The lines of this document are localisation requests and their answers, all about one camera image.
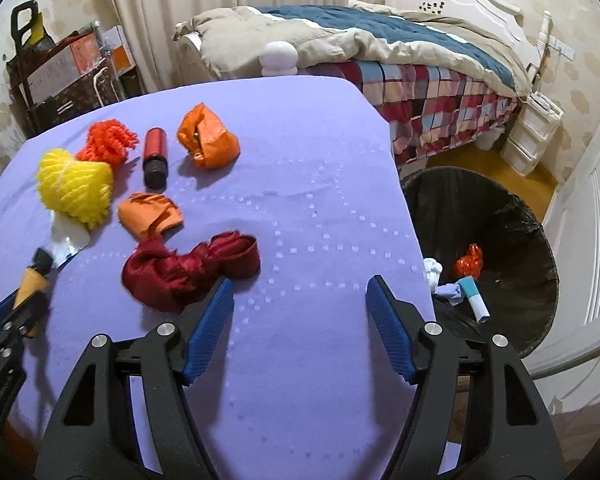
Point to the pale purple paper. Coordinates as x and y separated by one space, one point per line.
449 294

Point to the orange-red foam net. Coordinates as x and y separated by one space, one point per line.
107 142

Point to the thin yellow stick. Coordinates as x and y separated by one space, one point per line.
542 70

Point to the small orange plastic bag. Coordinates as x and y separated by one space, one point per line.
147 212

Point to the tan paper wrapper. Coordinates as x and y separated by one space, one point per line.
30 282

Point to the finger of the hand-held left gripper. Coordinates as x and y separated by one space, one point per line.
0 312

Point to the white panelled door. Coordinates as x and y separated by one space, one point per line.
590 235

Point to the red bottle with black cap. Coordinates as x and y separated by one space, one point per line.
155 155

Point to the large orange plastic bag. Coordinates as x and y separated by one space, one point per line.
210 140

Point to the yellow foam net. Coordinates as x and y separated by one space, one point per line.
75 185

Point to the black lined trash bin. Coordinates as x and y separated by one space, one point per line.
520 240

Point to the clear plastic wrapper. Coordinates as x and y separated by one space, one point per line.
66 242

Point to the storage rack with boxes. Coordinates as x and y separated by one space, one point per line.
65 105

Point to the white and orange box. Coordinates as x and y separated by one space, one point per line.
117 50

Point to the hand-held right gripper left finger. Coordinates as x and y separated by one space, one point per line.
210 330

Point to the blue and beige quilt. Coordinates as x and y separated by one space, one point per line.
380 25

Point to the white tube with teal cap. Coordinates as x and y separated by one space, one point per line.
475 302

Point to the shiny red-orange wrapper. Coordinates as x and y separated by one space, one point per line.
470 260

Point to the white plastic drawer unit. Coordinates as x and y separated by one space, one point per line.
530 130

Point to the white wall socket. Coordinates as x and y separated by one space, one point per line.
562 50

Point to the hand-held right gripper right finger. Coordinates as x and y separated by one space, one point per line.
390 330

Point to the dark red cloth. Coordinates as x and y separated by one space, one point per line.
180 265

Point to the checked bed sheet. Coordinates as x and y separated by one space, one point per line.
430 105

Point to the cardboard box with orange label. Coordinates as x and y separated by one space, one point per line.
60 65

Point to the purple tablecloth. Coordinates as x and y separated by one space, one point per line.
305 200

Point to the cream striped curtain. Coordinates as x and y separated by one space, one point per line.
180 0

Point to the white tissue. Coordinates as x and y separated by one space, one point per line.
432 272

